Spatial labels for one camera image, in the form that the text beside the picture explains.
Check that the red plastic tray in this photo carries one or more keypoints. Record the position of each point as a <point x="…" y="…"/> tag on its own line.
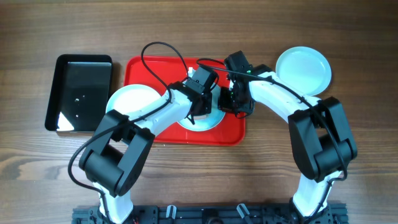
<point x="230" y="131"/>

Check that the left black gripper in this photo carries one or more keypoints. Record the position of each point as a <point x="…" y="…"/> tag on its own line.
<point x="204" y="104"/>

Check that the green and orange sponge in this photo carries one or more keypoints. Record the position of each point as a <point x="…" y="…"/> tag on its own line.
<point x="201" y="117"/>

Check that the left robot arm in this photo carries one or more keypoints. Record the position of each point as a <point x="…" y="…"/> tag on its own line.
<point x="115" y="155"/>

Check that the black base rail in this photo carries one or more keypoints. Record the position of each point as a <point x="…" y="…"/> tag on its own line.
<point x="268" y="213"/>

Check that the light blue plate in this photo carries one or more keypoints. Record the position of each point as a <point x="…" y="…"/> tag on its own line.
<point x="305" y="69"/>
<point x="132" y="98"/>
<point x="214" y="118"/>

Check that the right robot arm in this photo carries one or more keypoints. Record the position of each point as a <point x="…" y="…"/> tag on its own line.
<point x="322" y="142"/>

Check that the black rectangular tray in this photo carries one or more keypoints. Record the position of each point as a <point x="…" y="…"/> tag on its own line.
<point x="79" y="93"/>

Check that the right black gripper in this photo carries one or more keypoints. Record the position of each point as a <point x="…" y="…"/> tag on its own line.
<point x="226" y="100"/>

